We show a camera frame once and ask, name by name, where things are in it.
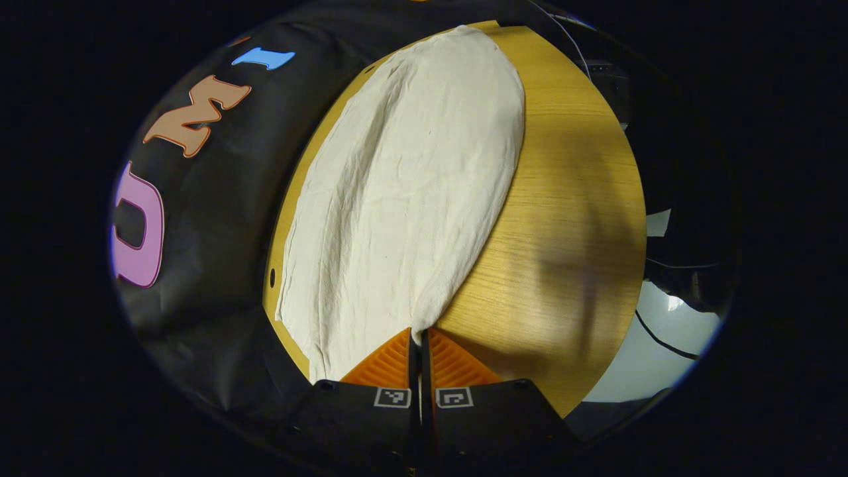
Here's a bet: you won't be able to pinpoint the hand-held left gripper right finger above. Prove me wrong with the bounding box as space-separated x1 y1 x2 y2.
421 327 577 474

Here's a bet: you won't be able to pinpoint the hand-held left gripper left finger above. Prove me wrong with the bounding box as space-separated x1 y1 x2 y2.
285 327 419 474

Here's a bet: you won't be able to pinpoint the white jeans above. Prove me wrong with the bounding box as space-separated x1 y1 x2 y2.
275 25 526 385

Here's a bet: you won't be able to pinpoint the black backdrop cloth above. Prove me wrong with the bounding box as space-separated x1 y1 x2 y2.
109 0 511 425

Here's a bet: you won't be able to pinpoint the black cable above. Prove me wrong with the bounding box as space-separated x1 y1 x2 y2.
634 309 702 362

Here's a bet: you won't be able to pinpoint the thin grey cable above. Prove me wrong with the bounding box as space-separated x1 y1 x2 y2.
529 0 592 81

